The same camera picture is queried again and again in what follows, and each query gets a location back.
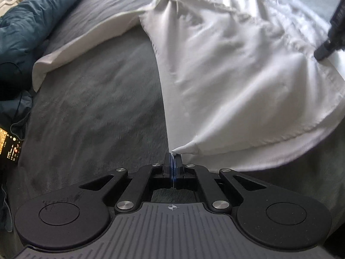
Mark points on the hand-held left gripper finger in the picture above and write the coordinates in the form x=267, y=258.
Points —
x=175, y=171
x=169, y=171

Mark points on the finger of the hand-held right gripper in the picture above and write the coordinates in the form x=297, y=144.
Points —
x=323, y=50

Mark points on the white shirt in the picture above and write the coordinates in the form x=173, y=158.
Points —
x=229, y=67

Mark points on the grey bed blanket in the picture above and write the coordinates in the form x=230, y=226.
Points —
x=94, y=99

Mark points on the black phone with lit screen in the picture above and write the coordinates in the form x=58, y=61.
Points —
x=12, y=148

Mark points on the teal duvet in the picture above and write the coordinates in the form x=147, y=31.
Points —
x=40, y=19

